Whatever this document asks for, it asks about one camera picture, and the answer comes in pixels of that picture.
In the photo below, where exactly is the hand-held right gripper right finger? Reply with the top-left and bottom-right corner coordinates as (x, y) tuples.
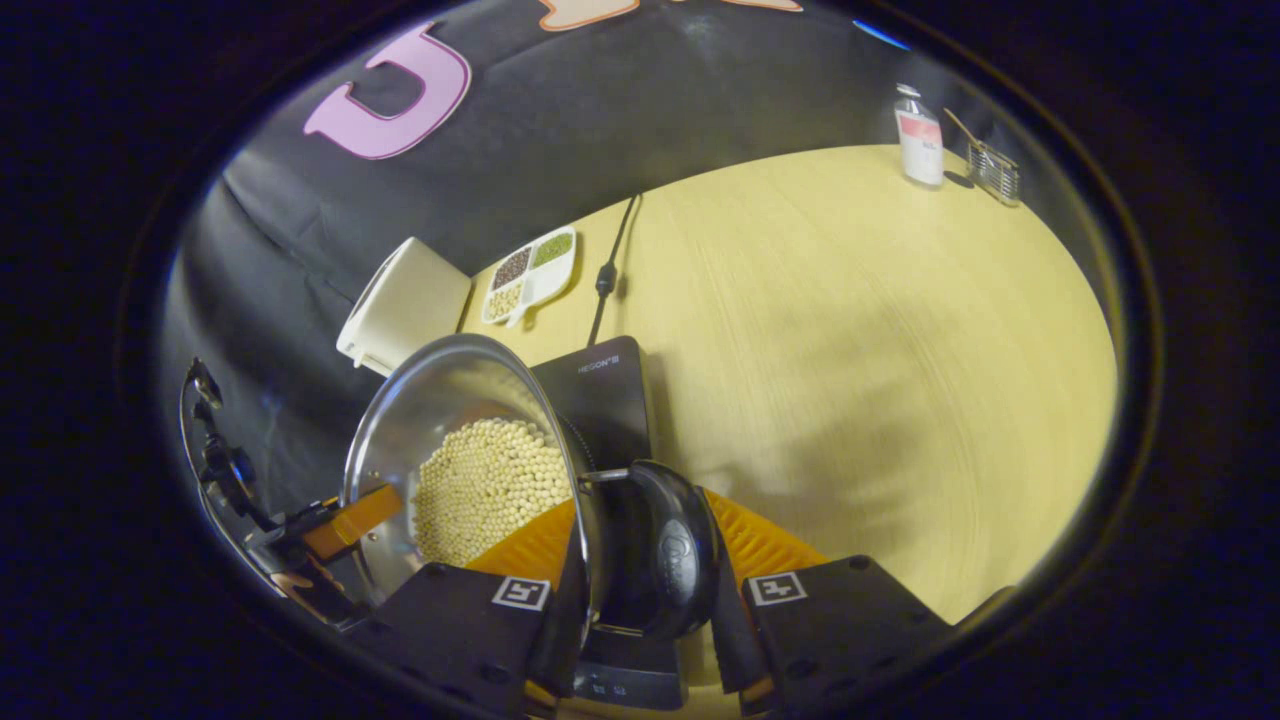
(700, 487), (951, 716)

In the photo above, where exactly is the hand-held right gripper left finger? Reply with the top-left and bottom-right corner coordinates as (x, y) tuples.
(345, 497), (591, 719)

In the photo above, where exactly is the steel pot with beans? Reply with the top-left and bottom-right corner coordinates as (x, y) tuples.
(342, 333), (721, 641)

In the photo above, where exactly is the black induction cooktop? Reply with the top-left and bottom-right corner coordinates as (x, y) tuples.
(530, 335), (691, 711)

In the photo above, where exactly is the white toaster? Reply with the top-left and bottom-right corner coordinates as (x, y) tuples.
(336, 237), (473, 378)

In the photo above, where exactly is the white divided dish with beans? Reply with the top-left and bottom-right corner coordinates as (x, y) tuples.
(481, 225), (578, 329)

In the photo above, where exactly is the black backdrop cloth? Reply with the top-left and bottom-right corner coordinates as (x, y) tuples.
(160, 0), (1041, 521)

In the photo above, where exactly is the clear bottle with pink label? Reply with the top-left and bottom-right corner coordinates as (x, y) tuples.
(893, 83), (946, 189)

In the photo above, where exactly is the wooden stick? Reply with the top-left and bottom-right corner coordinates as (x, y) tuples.
(943, 107), (986, 151)

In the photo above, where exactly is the black power cable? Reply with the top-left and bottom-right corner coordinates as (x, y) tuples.
(586, 195), (641, 348)

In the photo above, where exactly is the wire mesh holder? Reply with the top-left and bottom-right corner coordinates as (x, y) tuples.
(965, 140), (1023, 208)

